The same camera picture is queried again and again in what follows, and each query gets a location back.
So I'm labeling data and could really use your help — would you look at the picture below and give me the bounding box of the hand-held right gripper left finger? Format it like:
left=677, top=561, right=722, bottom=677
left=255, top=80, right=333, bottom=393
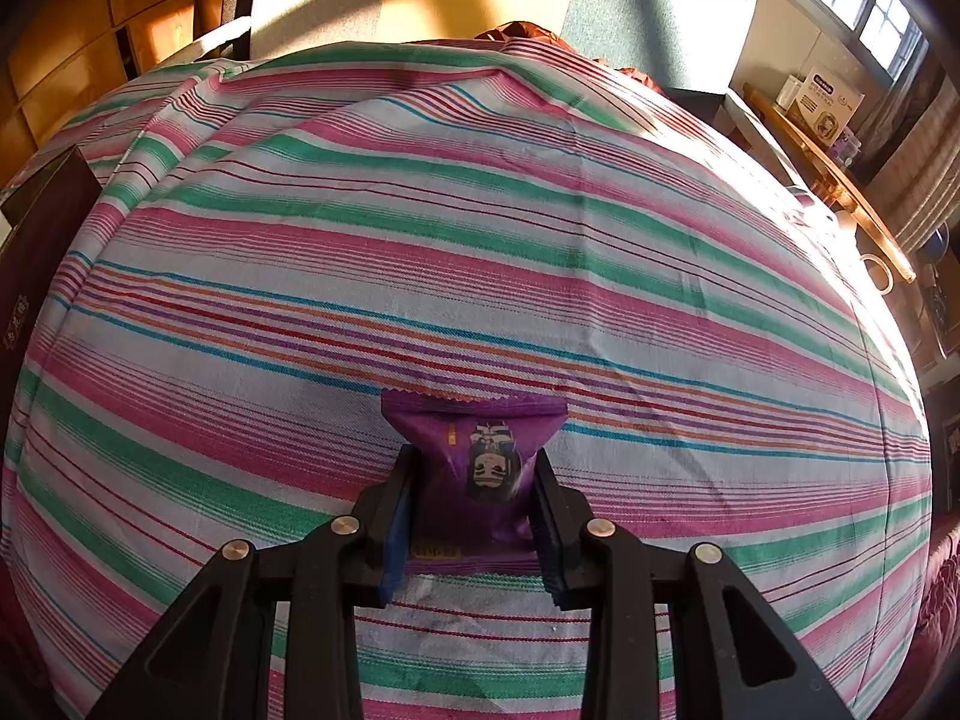
left=86, top=446, right=421, bottom=720

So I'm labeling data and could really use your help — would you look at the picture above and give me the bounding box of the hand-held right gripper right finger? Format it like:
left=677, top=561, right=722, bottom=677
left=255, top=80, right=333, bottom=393
left=529, top=454, right=856, bottom=720

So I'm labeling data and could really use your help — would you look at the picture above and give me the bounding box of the purple snack packet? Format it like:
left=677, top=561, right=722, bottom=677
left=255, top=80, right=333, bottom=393
left=380, top=388, right=569, bottom=575

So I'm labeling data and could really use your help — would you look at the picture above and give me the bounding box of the gold metal tin box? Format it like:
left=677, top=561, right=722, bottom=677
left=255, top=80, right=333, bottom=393
left=0, top=146, right=102, bottom=421

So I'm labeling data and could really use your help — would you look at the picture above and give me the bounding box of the striped bed sheet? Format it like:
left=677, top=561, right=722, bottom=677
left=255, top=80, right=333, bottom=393
left=0, top=37, right=931, bottom=720

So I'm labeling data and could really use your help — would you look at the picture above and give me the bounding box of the red blanket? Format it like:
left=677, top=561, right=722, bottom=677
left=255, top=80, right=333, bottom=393
left=911, top=517, right=960, bottom=691

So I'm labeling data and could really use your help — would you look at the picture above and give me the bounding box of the white cup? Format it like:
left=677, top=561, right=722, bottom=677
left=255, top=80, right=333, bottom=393
left=859, top=253, right=893, bottom=295

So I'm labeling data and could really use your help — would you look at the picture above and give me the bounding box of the white low table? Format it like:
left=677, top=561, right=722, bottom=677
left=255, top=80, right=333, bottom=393
left=675, top=86, right=807, bottom=188

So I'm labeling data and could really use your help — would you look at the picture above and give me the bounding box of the wooden side shelf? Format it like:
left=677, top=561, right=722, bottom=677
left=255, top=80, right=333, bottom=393
left=742, top=82, right=917, bottom=284

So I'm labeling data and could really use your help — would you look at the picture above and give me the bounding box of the rust red cloth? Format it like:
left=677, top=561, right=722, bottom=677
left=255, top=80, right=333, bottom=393
left=472, top=21, right=665, bottom=95

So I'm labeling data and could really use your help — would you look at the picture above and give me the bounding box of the white printed carton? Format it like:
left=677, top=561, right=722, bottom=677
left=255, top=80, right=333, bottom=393
left=796, top=64, right=865, bottom=142

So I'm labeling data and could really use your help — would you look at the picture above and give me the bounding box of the striped beige curtain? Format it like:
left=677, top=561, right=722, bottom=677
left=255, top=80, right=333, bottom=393
left=866, top=79, right=960, bottom=256

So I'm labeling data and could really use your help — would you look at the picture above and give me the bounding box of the wooden wardrobe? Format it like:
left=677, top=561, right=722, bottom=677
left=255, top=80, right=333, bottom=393
left=0, top=0, right=203, bottom=188

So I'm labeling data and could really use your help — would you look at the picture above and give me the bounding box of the white bed rail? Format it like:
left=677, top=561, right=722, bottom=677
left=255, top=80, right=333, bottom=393
left=191, top=15, right=252, bottom=65

